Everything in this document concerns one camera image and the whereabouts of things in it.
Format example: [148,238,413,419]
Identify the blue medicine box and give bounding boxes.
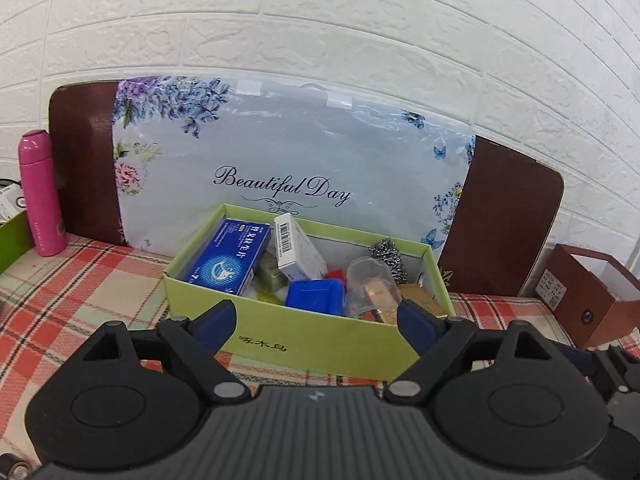
[186,217,272,297]

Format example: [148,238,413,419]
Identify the long gold box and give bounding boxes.
[399,282,447,318]

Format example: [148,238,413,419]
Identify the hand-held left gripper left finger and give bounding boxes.
[70,299,250,404]

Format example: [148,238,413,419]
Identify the plaid bed sheet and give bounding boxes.
[0,232,640,480]

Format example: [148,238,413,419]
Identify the light green cardboard box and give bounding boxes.
[162,203,457,381]

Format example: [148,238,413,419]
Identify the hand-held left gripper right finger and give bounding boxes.
[383,298,569,404]

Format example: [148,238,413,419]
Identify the small white box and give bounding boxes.
[0,182,23,223]

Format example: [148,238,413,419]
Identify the small olive green box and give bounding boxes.
[256,252,286,291]

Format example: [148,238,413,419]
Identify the dark green box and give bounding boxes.
[0,210,36,275]

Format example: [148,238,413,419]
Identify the blue plastic container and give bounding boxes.
[285,277,347,316]

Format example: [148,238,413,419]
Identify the brown cardboard box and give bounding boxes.
[535,243,640,350]

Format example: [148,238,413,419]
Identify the pink thermos bottle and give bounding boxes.
[18,130,68,257]

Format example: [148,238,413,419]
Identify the small gold box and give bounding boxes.
[362,280,401,323]

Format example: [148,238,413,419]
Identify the steel wool scrubber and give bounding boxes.
[368,239,407,281]

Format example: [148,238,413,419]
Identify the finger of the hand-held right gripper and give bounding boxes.
[552,342,640,402]

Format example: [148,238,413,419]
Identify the black tape roll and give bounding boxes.
[0,452,33,480]

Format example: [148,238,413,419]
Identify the floral printed headboard cover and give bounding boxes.
[112,76,477,256]

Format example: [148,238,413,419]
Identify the clear plastic cup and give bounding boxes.
[345,256,401,318]

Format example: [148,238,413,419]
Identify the white medicine box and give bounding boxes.
[274,212,328,283]

